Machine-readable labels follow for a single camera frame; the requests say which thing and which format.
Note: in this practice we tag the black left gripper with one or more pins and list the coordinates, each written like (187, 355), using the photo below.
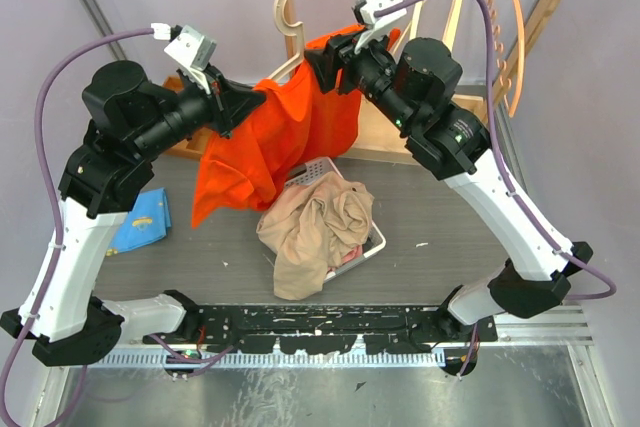
(230, 102)

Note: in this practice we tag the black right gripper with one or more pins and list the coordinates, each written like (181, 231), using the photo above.
(339, 53)

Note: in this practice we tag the beige plastic hanger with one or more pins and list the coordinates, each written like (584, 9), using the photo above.
(293, 30)

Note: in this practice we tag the orange red t shirt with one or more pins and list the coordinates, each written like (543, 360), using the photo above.
(297, 123)

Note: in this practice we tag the cream wooden hanger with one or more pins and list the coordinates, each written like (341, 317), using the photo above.
(450, 30)

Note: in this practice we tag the beige t shirt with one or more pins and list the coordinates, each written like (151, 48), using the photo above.
(311, 228)

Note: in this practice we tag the orange wavy metal hanger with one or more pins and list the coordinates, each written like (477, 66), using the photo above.
(510, 48)

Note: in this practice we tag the pink t shirt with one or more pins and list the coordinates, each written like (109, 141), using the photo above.
(350, 256)

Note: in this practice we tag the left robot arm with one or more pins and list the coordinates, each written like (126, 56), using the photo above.
(133, 121)

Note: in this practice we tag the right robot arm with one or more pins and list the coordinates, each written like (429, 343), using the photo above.
(475, 172)

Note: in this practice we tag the wooden clothes rack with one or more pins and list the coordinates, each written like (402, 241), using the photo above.
(371, 120)

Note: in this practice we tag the white plastic basket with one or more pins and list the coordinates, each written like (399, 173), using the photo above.
(306, 174)

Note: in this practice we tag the blue patterned cloth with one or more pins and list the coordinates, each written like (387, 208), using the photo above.
(147, 223)

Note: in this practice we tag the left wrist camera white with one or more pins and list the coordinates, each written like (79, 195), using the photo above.
(189, 48)

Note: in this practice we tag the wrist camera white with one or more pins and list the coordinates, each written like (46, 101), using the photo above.
(375, 26)
(189, 48)

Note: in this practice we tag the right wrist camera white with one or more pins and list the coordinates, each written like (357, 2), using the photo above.
(375, 26)

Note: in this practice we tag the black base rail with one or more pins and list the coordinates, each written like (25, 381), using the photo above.
(321, 329)

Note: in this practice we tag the white slotted cable duct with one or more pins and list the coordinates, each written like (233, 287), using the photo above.
(155, 358)

